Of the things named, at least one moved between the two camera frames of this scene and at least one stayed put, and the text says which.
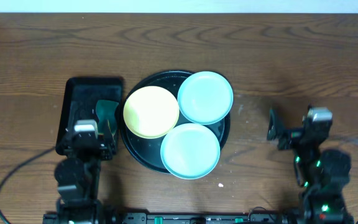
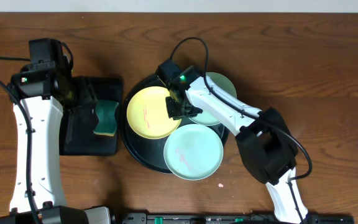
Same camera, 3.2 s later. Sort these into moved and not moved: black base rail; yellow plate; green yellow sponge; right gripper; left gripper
Moved: right gripper; left gripper
Not moved: black base rail; green yellow sponge; yellow plate
